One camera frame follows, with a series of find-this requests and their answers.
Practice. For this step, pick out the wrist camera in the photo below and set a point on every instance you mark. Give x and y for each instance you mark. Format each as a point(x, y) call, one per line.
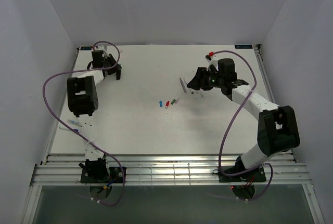
point(103, 48)
point(211, 59)

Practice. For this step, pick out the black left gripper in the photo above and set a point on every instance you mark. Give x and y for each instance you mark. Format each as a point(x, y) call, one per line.
point(111, 58)

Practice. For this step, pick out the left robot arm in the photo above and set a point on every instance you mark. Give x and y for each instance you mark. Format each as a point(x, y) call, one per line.
point(83, 100)

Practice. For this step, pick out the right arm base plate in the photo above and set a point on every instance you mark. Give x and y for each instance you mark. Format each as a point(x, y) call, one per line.
point(255, 175)

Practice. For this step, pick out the blue ballpoint pen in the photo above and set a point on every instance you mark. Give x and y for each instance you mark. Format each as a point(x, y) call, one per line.
point(73, 122)
point(67, 129)

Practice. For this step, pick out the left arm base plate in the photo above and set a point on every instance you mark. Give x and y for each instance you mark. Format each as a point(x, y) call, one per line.
point(111, 174)

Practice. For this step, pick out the purple highlighter pen body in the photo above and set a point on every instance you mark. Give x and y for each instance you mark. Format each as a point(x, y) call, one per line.
point(183, 85)

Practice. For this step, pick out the blue ballpoint pen upper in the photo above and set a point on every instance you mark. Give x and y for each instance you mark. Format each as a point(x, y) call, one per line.
point(73, 122)

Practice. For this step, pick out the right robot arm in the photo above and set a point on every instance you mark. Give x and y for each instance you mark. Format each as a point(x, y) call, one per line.
point(277, 125)

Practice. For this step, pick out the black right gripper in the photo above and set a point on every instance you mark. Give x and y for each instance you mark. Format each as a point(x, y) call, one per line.
point(200, 76)

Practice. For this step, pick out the blue label sticker left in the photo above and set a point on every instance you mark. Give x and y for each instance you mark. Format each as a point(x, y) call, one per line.
point(89, 48)

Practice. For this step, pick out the blue label sticker right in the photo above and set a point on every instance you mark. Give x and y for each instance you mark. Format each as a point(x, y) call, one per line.
point(243, 46)

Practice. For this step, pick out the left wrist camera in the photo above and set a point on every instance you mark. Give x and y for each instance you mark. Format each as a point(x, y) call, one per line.
point(103, 48)

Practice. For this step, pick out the aluminium rail frame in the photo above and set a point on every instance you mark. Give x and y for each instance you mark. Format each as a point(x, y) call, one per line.
point(177, 167)

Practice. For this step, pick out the blue ballpoint pen lower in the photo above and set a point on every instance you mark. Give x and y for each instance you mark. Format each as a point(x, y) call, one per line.
point(67, 129)

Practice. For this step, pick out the blue label sticker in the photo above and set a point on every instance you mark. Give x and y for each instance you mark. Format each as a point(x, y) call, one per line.
point(89, 48)
point(243, 46)

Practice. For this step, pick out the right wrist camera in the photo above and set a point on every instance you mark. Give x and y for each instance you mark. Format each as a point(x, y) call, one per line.
point(211, 59)

